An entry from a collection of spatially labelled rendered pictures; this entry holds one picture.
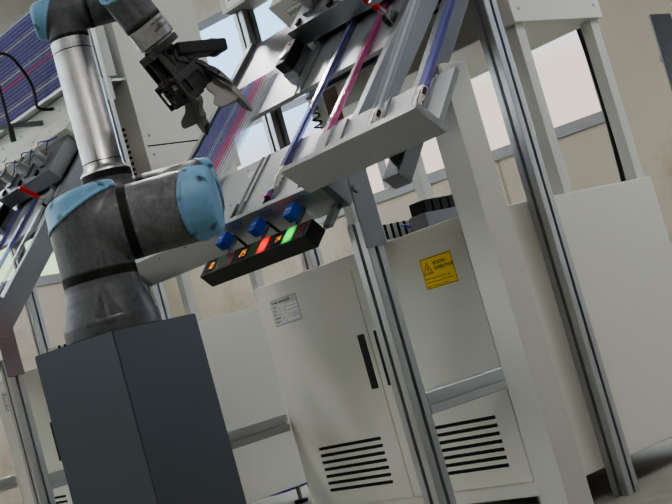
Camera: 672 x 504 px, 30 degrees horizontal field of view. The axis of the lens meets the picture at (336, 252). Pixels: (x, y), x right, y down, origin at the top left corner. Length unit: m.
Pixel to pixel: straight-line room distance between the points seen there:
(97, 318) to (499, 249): 0.66
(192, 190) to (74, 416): 0.38
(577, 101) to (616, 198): 2.83
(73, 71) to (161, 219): 0.58
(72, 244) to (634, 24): 3.94
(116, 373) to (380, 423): 0.99
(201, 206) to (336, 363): 0.95
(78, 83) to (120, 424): 0.79
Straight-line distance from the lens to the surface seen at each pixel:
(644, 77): 5.54
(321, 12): 2.72
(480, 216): 2.07
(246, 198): 2.52
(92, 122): 2.39
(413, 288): 2.56
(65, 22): 2.44
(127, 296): 1.91
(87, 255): 1.92
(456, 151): 2.09
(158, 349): 1.89
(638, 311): 2.79
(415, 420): 2.20
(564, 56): 5.66
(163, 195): 1.91
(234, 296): 6.81
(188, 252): 2.60
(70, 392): 1.92
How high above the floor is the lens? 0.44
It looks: 4 degrees up
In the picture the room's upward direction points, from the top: 16 degrees counter-clockwise
